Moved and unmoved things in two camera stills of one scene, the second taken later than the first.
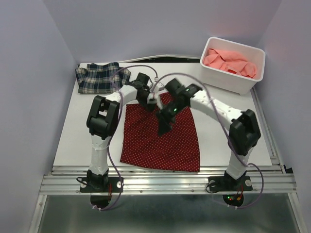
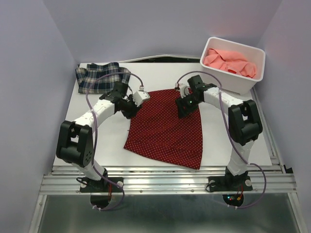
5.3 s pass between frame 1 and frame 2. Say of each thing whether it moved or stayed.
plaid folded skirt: stayed
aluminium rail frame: stayed
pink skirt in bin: stayed
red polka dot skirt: moved
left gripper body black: moved
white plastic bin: stayed
